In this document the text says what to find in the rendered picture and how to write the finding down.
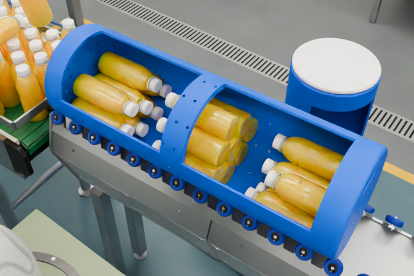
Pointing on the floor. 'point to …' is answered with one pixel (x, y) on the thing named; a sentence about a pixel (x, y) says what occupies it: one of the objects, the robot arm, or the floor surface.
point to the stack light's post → (73, 0)
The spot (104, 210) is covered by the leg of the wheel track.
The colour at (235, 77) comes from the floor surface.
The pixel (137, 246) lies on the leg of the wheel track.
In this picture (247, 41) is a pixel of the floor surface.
